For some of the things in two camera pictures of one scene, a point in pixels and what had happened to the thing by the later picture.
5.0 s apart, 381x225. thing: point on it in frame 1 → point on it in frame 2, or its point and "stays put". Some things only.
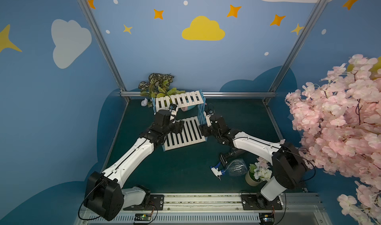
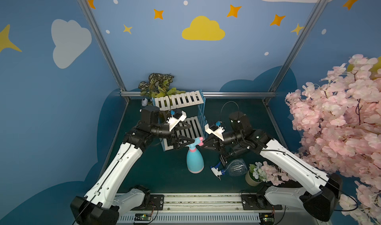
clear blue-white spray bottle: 235,167 stays put
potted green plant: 158,86 stays put
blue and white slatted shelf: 190,134 stays put
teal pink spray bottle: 188,108 → 195,162
